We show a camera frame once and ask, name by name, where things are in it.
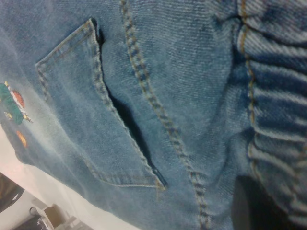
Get beige cardboard box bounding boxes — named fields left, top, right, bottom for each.
left=42, top=203, right=73, bottom=228

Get small metal fixture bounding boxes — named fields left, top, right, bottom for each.
left=29, top=207, right=46, bottom=227

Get blue denim shorts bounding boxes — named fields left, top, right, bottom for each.
left=0, top=0, right=307, bottom=230

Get dark fabric object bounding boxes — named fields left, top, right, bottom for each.
left=0, top=172, right=25, bottom=213

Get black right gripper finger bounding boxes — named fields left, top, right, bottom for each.
left=231, top=175, right=298, bottom=230

